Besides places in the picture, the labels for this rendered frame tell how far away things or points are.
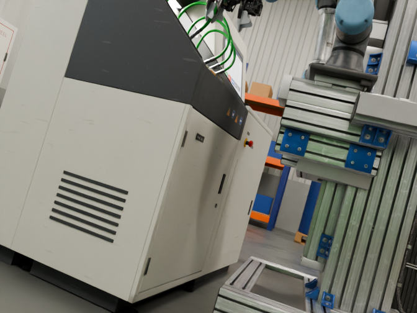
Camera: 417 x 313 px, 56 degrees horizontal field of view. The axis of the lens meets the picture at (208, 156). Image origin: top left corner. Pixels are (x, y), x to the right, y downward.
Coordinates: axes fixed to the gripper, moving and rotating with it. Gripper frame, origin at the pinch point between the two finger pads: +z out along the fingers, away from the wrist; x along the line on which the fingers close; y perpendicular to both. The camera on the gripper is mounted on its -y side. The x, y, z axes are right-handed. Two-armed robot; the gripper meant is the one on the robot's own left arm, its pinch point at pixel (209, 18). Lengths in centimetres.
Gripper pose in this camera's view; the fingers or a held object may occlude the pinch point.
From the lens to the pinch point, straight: 177.8
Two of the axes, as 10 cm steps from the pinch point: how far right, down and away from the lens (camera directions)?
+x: 8.3, 0.4, 5.5
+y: 3.3, 7.7, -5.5
